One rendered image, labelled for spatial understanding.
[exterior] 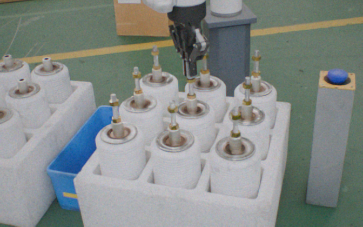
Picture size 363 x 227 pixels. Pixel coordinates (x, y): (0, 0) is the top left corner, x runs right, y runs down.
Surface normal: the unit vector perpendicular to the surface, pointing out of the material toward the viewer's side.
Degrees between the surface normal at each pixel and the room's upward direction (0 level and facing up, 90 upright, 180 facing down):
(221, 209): 90
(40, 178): 90
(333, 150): 90
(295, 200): 0
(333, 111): 90
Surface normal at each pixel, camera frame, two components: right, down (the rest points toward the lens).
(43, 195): 0.96, 0.09
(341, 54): -0.05, -0.85
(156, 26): -0.21, 0.50
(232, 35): 0.18, 0.50
